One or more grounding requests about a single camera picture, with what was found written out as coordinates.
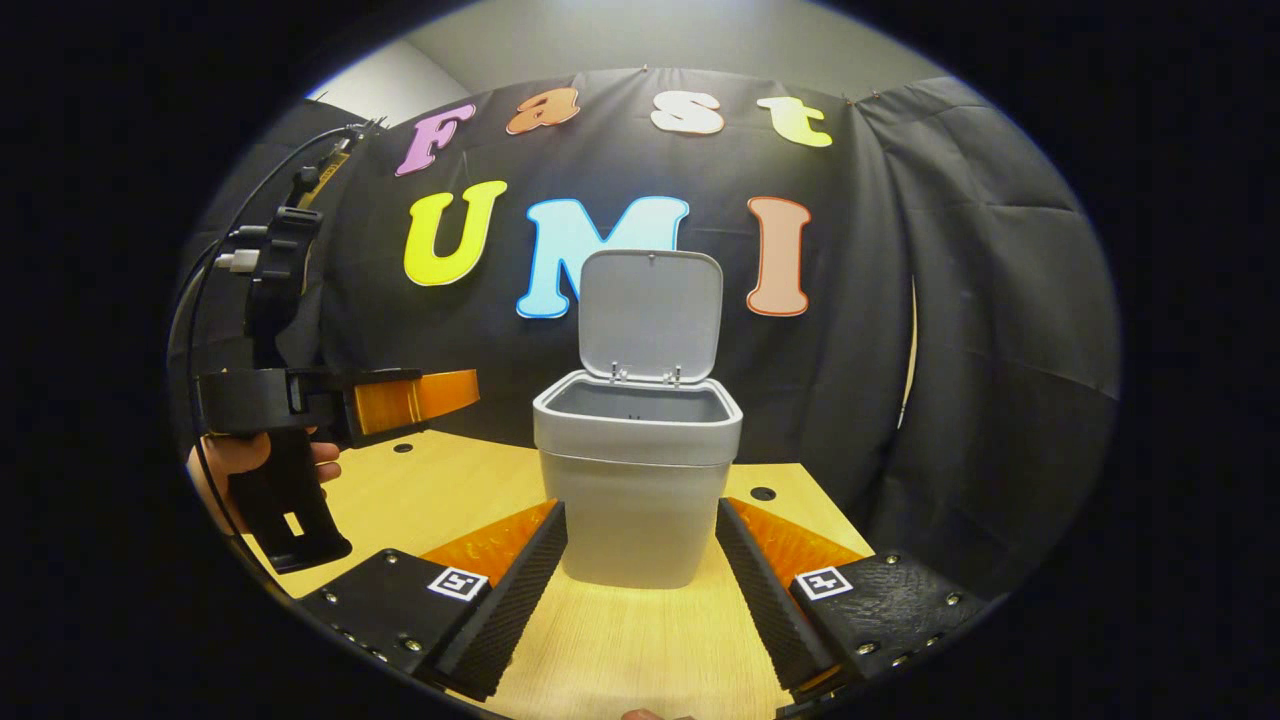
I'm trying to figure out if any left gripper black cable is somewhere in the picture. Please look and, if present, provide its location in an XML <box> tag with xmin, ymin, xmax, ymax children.
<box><xmin>168</xmin><ymin>118</ymin><xmax>386</xmax><ymax>471</ymax></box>

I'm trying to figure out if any black backdrop cloth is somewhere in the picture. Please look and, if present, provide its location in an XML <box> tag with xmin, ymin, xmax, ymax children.
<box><xmin>170</xmin><ymin>68</ymin><xmax>1121</xmax><ymax>601</ymax></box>

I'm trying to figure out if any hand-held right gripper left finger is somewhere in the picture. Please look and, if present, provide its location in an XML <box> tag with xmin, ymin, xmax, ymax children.
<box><xmin>297</xmin><ymin>499</ymin><xmax>569</xmax><ymax>703</ymax></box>

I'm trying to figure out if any wooden desktop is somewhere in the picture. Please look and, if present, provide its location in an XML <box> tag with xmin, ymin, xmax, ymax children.
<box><xmin>240</xmin><ymin>428</ymin><xmax>876</xmax><ymax>720</ymax></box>

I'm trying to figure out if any grey desktop garbage bin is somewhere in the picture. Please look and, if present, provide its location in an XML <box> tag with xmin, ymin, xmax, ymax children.
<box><xmin>532</xmin><ymin>249</ymin><xmax>744</xmax><ymax>590</ymax></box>

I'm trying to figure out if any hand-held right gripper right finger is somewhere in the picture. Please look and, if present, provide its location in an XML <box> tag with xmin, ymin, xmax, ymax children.
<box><xmin>715</xmin><ymin>497</ymin><xmax>1006</xmax><ymax>701</ymax></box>

